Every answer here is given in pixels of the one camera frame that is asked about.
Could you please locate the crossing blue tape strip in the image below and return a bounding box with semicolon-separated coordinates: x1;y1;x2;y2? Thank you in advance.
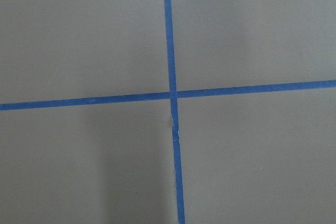
1;80;335;111

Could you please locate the long blue tape strip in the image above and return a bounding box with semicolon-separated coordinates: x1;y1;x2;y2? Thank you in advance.
164;0;185;223

